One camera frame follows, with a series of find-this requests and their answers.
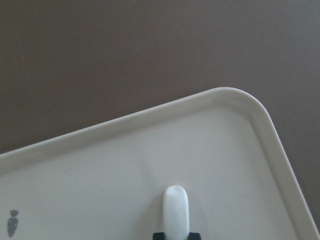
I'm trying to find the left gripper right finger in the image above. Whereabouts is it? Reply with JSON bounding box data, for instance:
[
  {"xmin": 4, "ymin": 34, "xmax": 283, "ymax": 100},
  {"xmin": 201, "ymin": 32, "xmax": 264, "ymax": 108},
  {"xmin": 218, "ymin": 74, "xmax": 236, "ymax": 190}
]
[{"xmin": 187, "ymin": 232, "xmax": 202, "ymax": 240}]

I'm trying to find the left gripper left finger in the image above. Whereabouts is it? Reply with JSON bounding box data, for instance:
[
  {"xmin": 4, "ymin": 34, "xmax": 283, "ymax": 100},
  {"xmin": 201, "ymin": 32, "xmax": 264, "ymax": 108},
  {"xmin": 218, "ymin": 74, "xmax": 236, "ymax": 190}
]
[{"xmin": 152, "ymin": 232, "xmax": 165, "ymax": 240}]

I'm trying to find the white ceramic spoon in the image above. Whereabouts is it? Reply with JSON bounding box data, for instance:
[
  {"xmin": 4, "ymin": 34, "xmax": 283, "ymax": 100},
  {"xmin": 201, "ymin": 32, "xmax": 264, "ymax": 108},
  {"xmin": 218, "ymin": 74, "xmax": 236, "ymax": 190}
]
[{"xmin": 163, "ymin": 185, "xmax": 190, "ymax": 240}]

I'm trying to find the white rectangular tray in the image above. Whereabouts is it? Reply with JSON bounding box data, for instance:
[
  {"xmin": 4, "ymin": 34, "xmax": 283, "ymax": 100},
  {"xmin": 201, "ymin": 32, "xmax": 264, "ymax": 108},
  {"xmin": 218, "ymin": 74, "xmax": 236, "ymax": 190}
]
[{"xmin": 0, "ymin": 87, "xmax": 320, "ymax": 240}]

